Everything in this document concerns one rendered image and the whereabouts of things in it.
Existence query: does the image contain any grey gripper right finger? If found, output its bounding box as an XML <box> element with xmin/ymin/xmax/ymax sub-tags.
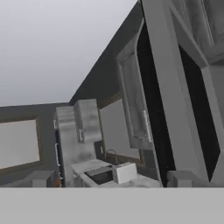
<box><xmin>166</xmin><ymin>170</ymin><xmax>219</xmax><ymax>188</ymax></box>

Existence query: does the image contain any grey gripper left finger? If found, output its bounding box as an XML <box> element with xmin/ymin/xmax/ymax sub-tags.
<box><xmin>2</xmin><ymin>170</ymin><xmax>56</xmax><ymax>188</ymax></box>

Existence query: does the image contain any wood-framed white window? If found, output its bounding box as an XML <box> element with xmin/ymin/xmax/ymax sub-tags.
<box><xmin>0</xmin><ymin>116</ymin><xmax>44</xmax><ymax>175</ymax></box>
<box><xmin>97</xmin><ymin>92</ymin><xmax>146</xmax><ymax>168</ymax></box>

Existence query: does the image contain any grey tall cupboard unit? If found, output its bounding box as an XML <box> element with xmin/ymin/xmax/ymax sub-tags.
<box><xmin>52</xmin><ymin>105</ymin><xmax>99</xmax><ymax>188</ymax></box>

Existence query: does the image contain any white box-shaped toaster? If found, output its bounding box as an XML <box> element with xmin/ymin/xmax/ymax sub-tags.
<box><xmin>112</xmin><ymin>162</ymin><xmax>138</xmax><ymax>185</ymax></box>

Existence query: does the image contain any dark steel sink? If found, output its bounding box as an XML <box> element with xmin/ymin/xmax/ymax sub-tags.
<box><xmin>83</xmin><ymin>164</ymin><xmax>116</xmax><ymax>186</ymax></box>

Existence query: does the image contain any dark curved tap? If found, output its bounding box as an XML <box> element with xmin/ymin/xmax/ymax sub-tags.
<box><xmin>104</xmin><ymin>149</ymin><xmax>120</xmax><ymax>166</ymax></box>

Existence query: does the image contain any grey panelled cupboard door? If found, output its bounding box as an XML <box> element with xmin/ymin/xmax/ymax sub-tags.
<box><xmin>115</xmin><ymin>17</ymin><xmax>155</xmax><ymax>151</ymax></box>
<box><xmin>169</xmin><ymin>0</ymin><xmax>224</xmax><ymax>68</ymax></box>

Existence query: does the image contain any white bar door handle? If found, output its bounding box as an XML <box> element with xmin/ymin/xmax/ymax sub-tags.
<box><xmin>143</xmin><ymin>109</ymin><xmax>153</xmax><ymax>144</ymax></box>

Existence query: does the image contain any grey small wall cupboard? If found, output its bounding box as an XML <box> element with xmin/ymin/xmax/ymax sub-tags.
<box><xmin>73</xmin><ymin>98</ymin><xmax>103</xmax><ymax>144</ymax></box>

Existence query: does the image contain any grey wall cupboard carcass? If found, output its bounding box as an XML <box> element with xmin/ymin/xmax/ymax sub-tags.
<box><xmin>136</xmin><ymin>0</ymin><xmax>224</xmax><ymax>188</ymax></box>

